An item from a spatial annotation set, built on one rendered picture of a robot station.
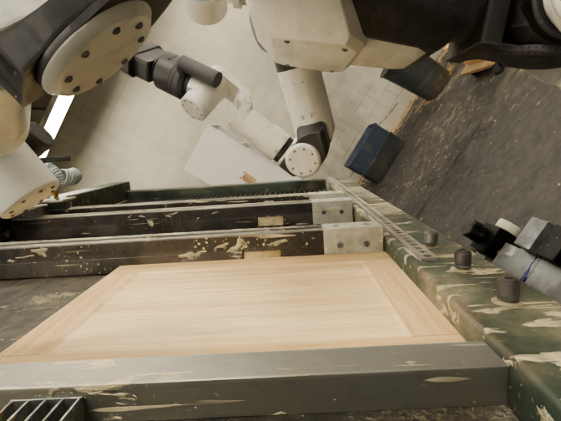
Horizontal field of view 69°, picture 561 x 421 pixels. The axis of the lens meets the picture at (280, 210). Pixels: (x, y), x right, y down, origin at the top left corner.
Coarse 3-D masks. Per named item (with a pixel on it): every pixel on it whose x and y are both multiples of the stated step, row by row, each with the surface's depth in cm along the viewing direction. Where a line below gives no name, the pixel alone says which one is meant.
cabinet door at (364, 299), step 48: (96, 288) 73; (144, 288) 73; (192, 288) 71; (240, 288) 70; (288, 288) 68; (336, 288) 67; (384, 288) 65; (48, 336) 55; (96, 336) 55; (144, 336) 54; (192, 336) 53; (240, 336) 52; (288, 336) 51; (336, 336) 51; (384, 336) 50; (432, 336) 48
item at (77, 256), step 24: (48, 240) 93; (72, 240) 91; (96, 240) 91; (120, 240) 88; (144, 240) 87; (168, 240) 87; (192, 240) 86; (216, 240) 86; (240, 240) 86; (264, 240) 86; (288, 240) 86; (312, 240) 86; (336, 240) 86; (360, 240) 86; (0, 264) 88; (24, 264) 88; (48, 264) 88; (72, 264) 88; (96, 264) 88; (120, 264) 88; (144, 264) 88
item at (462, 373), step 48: (0, 384) 40; (48, 384) 39; (96, 384) 39; (144, 384) 39; (192, 384) 39; (240, 384) 38; (288, 384) 38; (336, 384) 38; (384, 384) 38; (432, 384) 38; (480, 384) 38
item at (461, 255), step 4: (460, 248) 63; (456, 252) 62; (460, 252) 61; (464, 252) 61; (468, 252) 61; (456, 256) 62; (460, 256) 61; (464, 256) 61; (468, 256) 61; (456, 260) 62; (460, 260) 61; (464, 260) 61; (468, 260) 61; (456, 264) 62; (460, 264) 61; (464, 264) 61; (468, 264) 61; (460, 268) 61; (464, 268) 61; (468, 268) 61
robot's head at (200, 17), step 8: (184, 0) 62; (192, 0) 61; (200, 0) 61; (208, 0) 61; (216, 0) 61; (224, 0) 63; (232, 0) 60; (192, 8) 63; (200, 8) 62; (208, 8) 62; (216, 8) 63; (224, 8) 64; (192, 16) 64; (200, 16) 64; (208, 16) 64; (216, 16) 64; (224, 16) 66; (200, 24) 65; (208, 24) 65
